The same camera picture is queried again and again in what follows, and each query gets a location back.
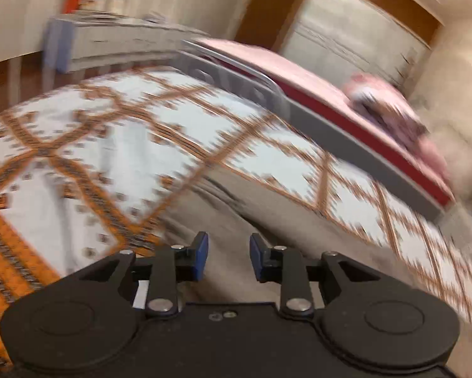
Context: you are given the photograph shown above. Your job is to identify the grey-beige pants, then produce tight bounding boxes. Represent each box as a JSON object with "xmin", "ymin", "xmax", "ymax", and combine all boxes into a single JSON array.
[{"xmin": 158, "ymin": 167, "xmax": 472, "ymax": 377}]

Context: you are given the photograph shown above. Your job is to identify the white orange patterned bedspread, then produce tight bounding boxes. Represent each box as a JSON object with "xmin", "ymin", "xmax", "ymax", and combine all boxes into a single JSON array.
[{"xmin": 0, "ymin": 68, "xmax": 472, "ymax": 376}]

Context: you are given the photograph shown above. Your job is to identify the pink pillow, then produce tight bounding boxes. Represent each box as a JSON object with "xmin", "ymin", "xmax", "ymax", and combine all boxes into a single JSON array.
[{"xmin": 415, "ymin": 135, "xmax": 450, "ymax": 183}]

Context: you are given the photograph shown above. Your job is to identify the folded pink quilt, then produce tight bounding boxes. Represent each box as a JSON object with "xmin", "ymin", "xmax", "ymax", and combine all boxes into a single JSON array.
[{"xmin": 342, "ymin": 73, "xmax": 427, "ymax": 151}]

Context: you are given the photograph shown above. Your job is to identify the white sliding wardrobe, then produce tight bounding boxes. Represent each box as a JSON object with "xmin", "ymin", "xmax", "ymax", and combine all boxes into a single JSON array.
[{"xmin": 279, "ymin": 0, "xmax": 430, "ymax": 88}]

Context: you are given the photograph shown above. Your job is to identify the pink bed with grey frame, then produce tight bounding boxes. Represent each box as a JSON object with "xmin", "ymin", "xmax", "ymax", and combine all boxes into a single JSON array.
[{"xmin": 172, "ymin": 38, "xmax": 455, "ymax": 221}]

